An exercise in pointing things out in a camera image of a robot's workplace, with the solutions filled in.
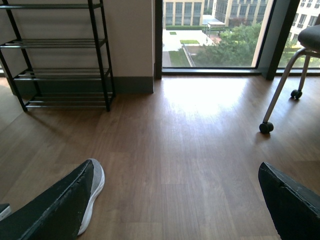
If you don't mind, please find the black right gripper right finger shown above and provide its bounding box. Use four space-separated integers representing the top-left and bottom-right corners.
258 162 320 240

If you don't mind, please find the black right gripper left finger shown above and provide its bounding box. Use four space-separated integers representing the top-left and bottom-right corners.
0 160 94 240

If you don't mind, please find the grey knit sneaker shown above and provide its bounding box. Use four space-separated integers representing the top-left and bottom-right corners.
77 158 105 236

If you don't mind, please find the black metal shoe rack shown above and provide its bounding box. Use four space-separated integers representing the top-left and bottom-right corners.
0 0 116 111

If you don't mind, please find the grey office chair on castors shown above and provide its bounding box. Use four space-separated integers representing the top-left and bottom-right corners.
259 24 320 134

